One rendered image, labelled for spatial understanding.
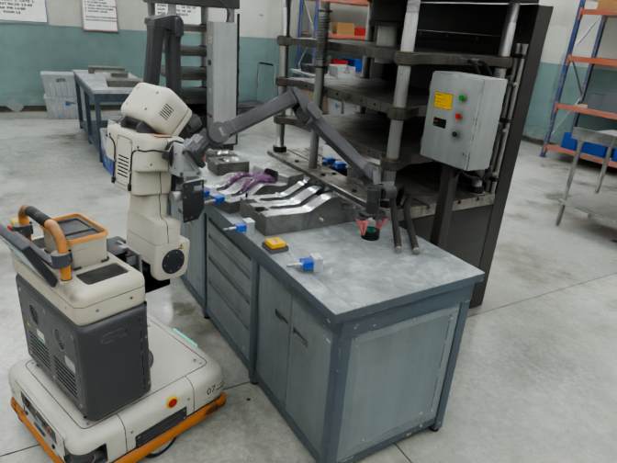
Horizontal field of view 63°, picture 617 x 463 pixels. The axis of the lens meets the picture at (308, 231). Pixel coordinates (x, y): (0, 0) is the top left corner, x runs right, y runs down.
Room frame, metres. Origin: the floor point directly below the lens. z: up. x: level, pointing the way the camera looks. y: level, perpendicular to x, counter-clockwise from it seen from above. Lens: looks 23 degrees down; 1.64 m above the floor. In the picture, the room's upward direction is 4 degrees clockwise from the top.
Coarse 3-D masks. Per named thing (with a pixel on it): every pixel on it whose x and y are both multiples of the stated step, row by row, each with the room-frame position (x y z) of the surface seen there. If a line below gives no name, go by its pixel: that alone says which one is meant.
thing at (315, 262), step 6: (300, 258) 1.64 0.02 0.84; (306, 258) 1.65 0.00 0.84; (312, 258) 1.64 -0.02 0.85; (318, 258) 1.63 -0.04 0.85; (288, 264) 1.61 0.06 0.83; (294, 264) 1.61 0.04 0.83; (300, 264) 1.62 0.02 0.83; (306, 264) 1.61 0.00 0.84; (312, 264) 1.62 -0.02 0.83; (318, 264) 1.63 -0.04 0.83; (312, 270) 1.63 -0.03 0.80; (318, 270) 1.63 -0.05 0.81
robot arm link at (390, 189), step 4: (376, 172) 1.99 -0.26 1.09; (372, 176) 1.98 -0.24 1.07; (376, 176) 1.98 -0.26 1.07; (376, 180) 1.98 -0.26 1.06; (380, 180) 1.98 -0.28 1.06; (364, 184) 2.03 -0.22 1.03; (368, 184) 2.00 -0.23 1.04; (372, 184) 1.97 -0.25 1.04; (376, 184) 1.99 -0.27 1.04; (380, 184) 2.02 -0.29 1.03; (384, 184) 2.01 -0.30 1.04; (388, 184) 2.02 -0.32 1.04; (392, 184) 2.03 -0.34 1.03; (388, 188) 2.00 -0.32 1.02; (392, 188) 2.01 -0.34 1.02; (396, 188) 2.02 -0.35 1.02; (388, 192) 1.99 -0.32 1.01; (392, 192) 2.00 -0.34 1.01; (396, 192) 2.01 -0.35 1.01; (384, 196) 1.99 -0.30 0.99; (388, 196) 1.99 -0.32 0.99; (392, 196) 2.01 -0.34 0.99
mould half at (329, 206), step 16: (288, 192) 2.23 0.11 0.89; (304, 192) 2.19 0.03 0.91; (240, 208) 2.13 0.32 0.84; (304, 208) 2.06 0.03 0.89; (320, 208) 2.06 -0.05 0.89; (336, 208) 2.10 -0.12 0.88; (352, 208) 2.18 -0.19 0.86; (256, 224) 1.98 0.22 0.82; (272, 224) 1.93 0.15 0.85; (288, 224) 1.97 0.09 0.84; (304, 224) 2.01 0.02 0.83; (320, 224) 2.06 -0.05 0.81
